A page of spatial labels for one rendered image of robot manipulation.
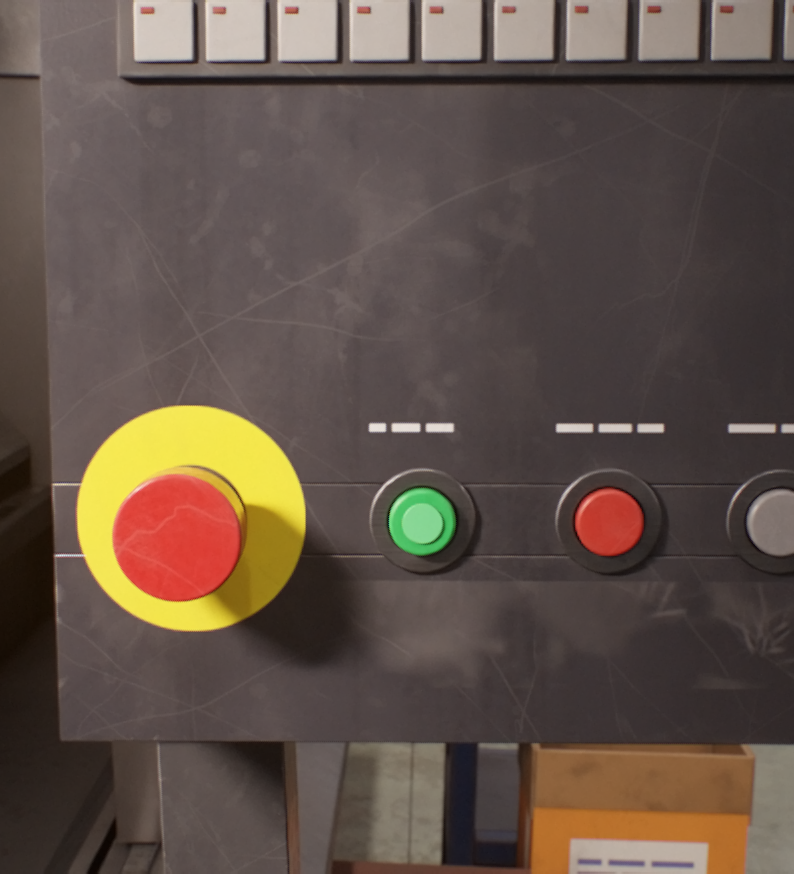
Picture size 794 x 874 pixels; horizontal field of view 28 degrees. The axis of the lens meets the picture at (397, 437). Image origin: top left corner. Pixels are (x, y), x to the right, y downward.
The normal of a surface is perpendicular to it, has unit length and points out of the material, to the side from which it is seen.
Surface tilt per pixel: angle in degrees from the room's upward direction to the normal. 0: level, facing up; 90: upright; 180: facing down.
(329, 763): 31
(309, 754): 0
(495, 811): 0
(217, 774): 90
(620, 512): 90
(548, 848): 90
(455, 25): 90
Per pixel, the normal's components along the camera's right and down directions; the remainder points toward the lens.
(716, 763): 0.00, 0.14
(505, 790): 0.04, -0.99
